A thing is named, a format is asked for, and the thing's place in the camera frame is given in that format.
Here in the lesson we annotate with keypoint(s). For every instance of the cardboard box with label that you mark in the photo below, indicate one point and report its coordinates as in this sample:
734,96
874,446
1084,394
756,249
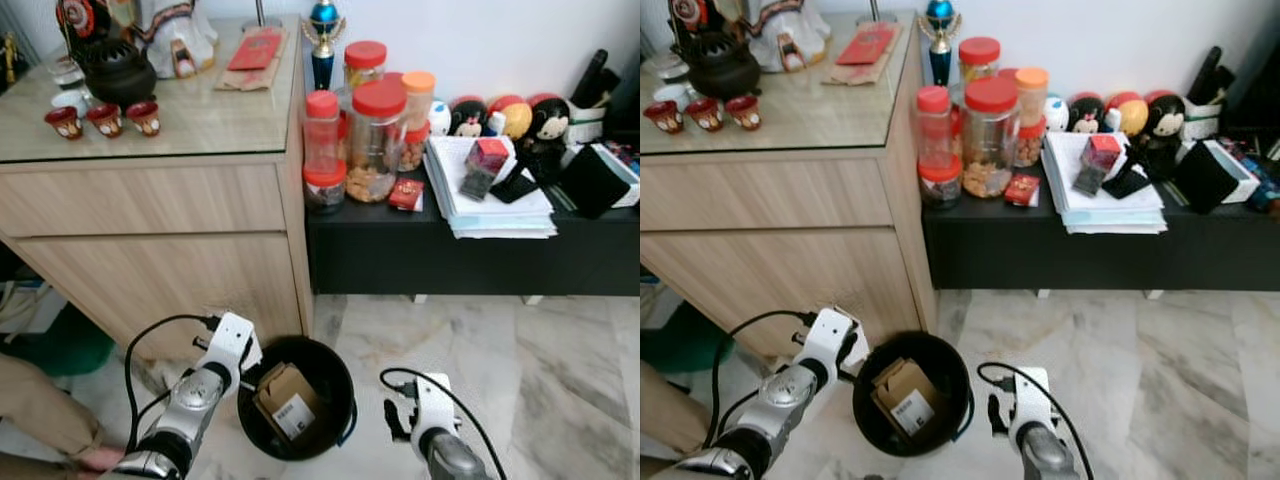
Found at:
905,397
288,400

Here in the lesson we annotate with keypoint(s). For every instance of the black round rubbish bin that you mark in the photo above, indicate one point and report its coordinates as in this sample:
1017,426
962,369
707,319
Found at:
955,385
335,390

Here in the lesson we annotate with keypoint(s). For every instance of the person's hand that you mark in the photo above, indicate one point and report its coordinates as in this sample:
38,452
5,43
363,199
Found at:
102,460

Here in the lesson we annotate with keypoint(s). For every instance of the light wooden cabinet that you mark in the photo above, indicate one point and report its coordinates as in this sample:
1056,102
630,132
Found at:
770,225
150,230

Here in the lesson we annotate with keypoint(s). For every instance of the black low bench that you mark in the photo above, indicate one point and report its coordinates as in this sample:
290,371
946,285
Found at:
1020,255
400,255

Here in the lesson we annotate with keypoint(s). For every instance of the green round object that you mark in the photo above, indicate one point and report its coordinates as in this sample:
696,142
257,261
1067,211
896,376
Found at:
680,340
70,345

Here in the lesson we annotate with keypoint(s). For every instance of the short dark jar red lid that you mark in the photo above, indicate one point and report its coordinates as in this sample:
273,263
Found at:
325,190
940,185

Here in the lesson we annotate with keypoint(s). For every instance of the person's leg brown trousers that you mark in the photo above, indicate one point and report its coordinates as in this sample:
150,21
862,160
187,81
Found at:
40,410
660,410

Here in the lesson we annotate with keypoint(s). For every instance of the small red packet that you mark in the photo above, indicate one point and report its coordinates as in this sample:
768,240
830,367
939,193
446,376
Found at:
406,194
1022,190

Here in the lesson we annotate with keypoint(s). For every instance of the stack of white papers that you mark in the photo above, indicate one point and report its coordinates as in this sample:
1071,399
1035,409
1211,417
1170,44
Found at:
450,195
1075,200

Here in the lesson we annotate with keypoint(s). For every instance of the slim jar with red lid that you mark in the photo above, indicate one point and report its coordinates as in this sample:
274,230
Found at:
936,125
322,130

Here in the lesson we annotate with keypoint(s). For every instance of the large nut jar red lid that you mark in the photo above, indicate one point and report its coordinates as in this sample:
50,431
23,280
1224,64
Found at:
378,140
990,135

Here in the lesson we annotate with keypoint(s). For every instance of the flat black wallet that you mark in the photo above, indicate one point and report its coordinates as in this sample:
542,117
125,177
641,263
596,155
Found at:
1127,182
515,187

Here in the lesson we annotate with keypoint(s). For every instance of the small red cube box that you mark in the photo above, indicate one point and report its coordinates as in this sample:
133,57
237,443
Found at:
492,156
1104,150

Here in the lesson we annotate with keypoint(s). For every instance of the brown paper envelope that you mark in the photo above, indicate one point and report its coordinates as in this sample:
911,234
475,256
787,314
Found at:
850,74
240,80

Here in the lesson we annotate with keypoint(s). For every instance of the white open box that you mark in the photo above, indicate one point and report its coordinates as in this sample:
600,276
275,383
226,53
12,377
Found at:
1240,170
625,170

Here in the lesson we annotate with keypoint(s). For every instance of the snack jar with orange lid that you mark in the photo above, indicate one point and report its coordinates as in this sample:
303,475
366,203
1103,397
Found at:
1032,105
420,110

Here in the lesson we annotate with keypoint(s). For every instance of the small white plush toy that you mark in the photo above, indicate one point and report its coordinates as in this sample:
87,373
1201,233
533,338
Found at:
440,118
1056,113

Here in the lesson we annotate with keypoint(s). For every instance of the black haired plush doll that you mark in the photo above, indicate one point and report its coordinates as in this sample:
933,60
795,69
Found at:
1085,113
468,118

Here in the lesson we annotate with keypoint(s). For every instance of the red envelope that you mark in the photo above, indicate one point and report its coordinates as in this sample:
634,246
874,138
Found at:
256,50
866,44

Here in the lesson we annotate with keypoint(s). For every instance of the black iron teapot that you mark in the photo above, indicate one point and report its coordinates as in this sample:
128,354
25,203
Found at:
118,75
722,68

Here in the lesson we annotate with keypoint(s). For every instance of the small white cup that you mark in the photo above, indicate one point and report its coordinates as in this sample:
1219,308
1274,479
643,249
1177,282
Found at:
670,92
66,98

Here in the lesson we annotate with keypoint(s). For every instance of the blue and gold trophy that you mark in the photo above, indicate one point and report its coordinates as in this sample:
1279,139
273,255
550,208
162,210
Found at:
324,50
941,45

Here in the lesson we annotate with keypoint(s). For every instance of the snack jar with red lid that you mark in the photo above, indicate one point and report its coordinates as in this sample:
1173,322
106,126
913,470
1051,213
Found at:
365,60
979,55

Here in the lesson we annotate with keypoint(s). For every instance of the yellow plush toy red cap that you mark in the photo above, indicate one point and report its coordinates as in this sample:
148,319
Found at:
1128,113
515,118

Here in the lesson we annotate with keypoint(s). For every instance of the white robed figurine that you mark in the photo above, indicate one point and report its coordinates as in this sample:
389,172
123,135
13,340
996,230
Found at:
185,35
795,30

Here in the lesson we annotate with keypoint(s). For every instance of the black monkey plush toy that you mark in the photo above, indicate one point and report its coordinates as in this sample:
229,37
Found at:
548,125
1163,120

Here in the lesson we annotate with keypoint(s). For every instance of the white desk holder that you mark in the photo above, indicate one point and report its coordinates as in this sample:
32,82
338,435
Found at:
585,122
1198,118

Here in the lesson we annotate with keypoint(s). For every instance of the red and black figurine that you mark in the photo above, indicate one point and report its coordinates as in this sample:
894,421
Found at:
692,18
80,25

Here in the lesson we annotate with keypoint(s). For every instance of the black remote control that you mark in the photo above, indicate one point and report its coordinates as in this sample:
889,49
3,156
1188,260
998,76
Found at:
1208,72
592,75

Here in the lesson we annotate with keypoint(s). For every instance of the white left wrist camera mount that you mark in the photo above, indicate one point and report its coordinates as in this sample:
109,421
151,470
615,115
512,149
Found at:
232,340
830,335

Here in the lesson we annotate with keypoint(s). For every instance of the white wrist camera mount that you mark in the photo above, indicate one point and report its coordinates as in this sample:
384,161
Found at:
1032,398
232,340
437,405
830,335

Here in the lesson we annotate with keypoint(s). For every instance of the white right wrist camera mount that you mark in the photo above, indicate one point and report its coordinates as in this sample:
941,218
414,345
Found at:
437,405
1032,398

